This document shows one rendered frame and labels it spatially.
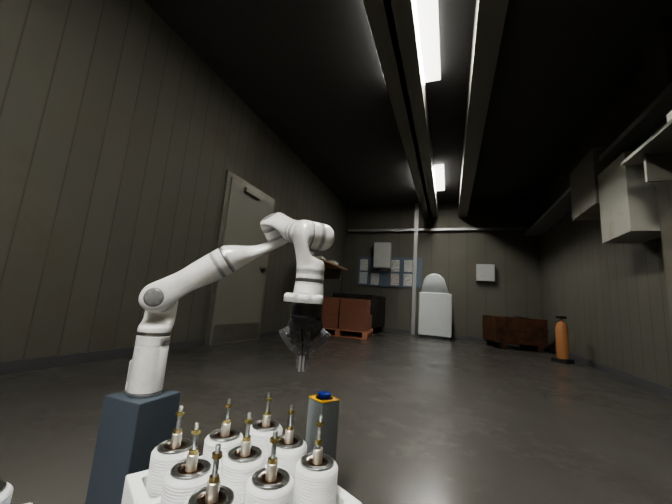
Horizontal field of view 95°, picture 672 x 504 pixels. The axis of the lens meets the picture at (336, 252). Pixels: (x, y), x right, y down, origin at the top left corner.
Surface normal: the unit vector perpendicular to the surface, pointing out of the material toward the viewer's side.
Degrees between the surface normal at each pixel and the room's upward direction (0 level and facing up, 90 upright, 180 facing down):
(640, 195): 90
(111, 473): 90
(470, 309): 90
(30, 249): 90
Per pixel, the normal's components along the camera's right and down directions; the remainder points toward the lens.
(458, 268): -0.34, -0.18
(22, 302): 0.94, 0.01
